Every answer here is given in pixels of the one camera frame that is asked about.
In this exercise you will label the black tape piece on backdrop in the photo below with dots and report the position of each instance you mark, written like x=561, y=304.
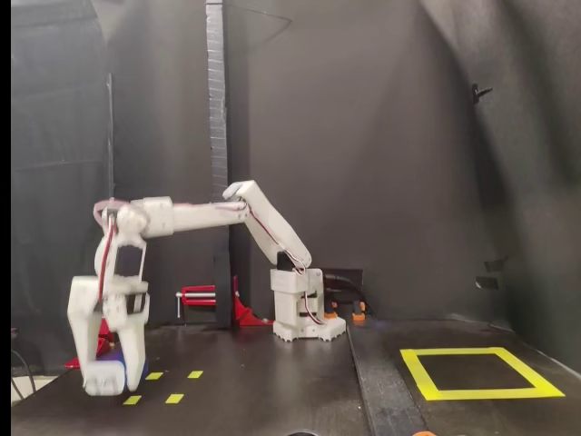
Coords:
x=486, y=282
x=497, y=263

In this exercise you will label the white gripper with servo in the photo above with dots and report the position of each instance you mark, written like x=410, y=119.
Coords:
x=89, y=301

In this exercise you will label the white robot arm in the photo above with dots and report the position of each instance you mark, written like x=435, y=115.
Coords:
x=204, y=218

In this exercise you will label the yellow tape square outline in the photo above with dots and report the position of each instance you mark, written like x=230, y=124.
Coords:
x=490, y=394

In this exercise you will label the blue and white charger block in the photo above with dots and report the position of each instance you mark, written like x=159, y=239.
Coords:
x=111, y=359

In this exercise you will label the red clamp with silver screw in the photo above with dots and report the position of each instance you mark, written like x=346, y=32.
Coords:
x=197, y=289

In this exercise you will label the black flat strip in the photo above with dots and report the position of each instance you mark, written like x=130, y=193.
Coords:
x=381, y=390

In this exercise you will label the orange and black base clamp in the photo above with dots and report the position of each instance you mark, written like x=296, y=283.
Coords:
x=358, y=314
x=333, y=313

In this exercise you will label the small yellow tape marker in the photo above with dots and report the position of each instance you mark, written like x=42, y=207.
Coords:
x=195, y=374
x=154, y=375
x=174, y=398
x=132, y=399

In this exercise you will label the orange and black spring clamp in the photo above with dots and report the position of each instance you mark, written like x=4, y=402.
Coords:
x=424, y=433

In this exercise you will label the black backdrop cloth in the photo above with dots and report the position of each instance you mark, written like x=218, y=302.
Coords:
x=386, y=159

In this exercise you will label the black upright foam post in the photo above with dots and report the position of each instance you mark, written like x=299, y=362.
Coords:
x=218, y=136

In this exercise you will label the black clip on backdrop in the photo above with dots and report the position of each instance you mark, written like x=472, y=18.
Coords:
x=479, y=91

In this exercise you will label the dark grey side curtain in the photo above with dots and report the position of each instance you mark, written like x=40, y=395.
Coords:
x=59, y=136

